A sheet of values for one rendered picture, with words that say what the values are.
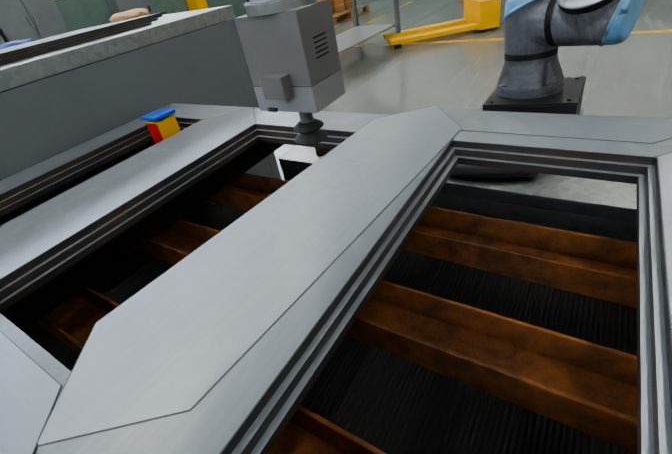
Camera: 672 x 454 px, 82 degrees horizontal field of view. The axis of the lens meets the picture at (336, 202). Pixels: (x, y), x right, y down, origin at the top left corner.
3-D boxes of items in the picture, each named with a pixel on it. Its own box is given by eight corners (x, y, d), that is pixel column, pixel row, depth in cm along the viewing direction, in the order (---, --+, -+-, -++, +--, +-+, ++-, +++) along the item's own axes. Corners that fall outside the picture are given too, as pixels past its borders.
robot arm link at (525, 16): (520, 43, 100) (522, -16, 93) (575, 41, 90) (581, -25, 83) (493, 55, 95) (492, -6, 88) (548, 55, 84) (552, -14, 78)
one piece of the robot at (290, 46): (197, -16, 37) (246, 138, 46) (266, -30, 33) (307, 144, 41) (261, -30, 44) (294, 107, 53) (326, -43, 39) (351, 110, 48)
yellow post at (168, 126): (187, 191, 102) (157, 123, 92) (176, 188, 104) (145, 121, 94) (202, 181, 105) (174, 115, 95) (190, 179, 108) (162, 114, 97)
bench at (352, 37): (325, 85, 406) (305, -22, 353) (277, 83, 444) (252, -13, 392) (402, 40, 521) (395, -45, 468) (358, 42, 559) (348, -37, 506)
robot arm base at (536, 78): (503, 82, 107) (503, 45, 102) (566, 78, 98) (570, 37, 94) (490, 100, 96) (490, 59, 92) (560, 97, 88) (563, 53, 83)
